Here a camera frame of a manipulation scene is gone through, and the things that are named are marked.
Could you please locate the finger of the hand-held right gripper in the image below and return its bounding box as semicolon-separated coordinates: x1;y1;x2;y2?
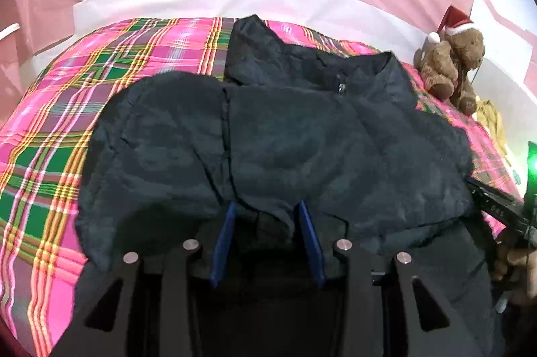
467;177;528;233

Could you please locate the person's right hand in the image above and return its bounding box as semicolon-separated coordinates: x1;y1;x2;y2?
493;242;537;305

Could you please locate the white fabric band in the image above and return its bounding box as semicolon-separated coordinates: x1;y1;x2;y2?
71;0;477;49

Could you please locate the white bar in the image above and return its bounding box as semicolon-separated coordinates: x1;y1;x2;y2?
0;22;21;42

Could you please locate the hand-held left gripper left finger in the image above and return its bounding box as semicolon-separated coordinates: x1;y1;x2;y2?
50;201;238;357

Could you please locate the black jacket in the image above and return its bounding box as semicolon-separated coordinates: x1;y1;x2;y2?
73;15;502;357

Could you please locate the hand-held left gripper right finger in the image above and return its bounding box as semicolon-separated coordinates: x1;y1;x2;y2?
297;201;484;357

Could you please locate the pink green plaid blanket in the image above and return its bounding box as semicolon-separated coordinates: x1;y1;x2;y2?
0;16;525;357

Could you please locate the yellow cloth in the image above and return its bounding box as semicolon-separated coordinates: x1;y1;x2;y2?
474;99;516;170

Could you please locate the brown teddy bear santa hat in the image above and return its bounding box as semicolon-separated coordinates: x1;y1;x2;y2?
413;5;487;116

